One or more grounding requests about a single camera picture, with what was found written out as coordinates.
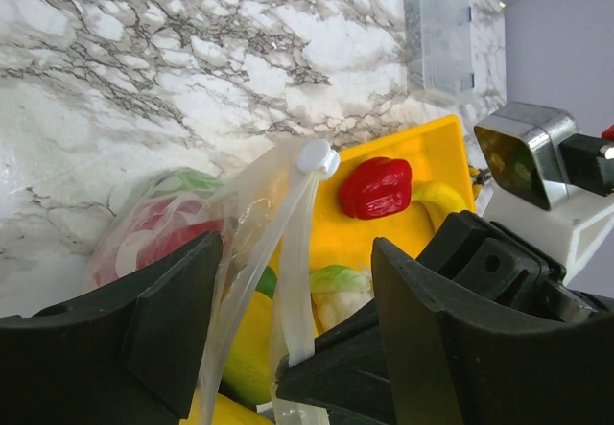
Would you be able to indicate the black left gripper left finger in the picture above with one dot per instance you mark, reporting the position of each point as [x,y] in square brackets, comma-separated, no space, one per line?
[128,352]

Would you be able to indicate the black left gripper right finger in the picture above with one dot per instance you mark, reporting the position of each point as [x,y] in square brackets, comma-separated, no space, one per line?
[455,357]

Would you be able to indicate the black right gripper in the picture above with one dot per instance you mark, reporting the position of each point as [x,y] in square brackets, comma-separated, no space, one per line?
[489,260]

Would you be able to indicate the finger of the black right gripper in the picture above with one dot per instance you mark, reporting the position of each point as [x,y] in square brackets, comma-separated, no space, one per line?
[348,374]

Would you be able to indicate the yellow toy banana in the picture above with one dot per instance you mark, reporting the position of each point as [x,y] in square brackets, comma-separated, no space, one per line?
[439,199]

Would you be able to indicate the yellow toy mango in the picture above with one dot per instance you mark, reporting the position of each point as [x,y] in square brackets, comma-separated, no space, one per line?
[246,383]

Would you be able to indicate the clear dotted zip top bag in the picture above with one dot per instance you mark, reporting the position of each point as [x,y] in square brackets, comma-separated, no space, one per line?
[268,213]

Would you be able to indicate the red toy apple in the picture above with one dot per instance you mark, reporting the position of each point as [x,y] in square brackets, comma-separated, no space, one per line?
[151,231]

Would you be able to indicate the white toy cauliflower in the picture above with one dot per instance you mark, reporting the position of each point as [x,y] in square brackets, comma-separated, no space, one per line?
[337,293]

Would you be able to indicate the yellow plastic tray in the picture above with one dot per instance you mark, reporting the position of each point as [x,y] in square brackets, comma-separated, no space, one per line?
[436,153]

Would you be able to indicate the red toy bell pepper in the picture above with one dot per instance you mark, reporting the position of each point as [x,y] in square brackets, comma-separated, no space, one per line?
[377,188]

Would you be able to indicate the clear plastic screw box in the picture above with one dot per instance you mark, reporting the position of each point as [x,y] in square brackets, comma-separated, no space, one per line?
[438,47]

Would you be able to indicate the yellow handled pliers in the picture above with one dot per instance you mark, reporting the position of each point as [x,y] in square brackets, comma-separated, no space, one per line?
[479,177]

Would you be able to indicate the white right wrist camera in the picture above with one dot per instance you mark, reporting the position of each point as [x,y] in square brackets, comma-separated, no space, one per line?
[554,184]

